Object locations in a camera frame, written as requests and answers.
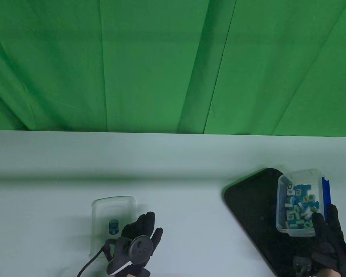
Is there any person's left hand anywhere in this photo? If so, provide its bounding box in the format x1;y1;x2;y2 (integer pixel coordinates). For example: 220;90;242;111
107;212;164;277

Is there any person's right hand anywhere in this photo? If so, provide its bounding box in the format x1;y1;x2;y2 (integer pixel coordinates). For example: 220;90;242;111
311;204;346;274

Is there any clear plastic lid blue label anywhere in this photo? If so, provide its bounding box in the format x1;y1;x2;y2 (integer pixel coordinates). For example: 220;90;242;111
92;196;137;260

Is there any pile of blue mahjong tiles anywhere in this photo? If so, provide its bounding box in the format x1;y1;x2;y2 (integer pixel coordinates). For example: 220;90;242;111
285;183;320;228

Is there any clear box with blue latches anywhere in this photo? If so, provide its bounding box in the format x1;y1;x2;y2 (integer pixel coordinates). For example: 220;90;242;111
277;169;332;237

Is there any black plastic tray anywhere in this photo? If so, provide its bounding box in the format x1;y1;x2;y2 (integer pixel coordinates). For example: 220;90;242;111
224;168;323;277

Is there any black left hand controller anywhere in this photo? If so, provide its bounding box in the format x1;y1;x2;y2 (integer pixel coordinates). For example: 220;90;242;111
107;235;154;274

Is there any green backdrop cloth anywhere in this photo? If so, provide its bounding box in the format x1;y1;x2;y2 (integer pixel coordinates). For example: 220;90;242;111
0;0;346;138

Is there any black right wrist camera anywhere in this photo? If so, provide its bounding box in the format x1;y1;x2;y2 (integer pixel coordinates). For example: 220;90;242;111
294;256;314;277

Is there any black left controller cable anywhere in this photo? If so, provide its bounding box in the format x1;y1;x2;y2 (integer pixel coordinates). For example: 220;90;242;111
76;245;110;277

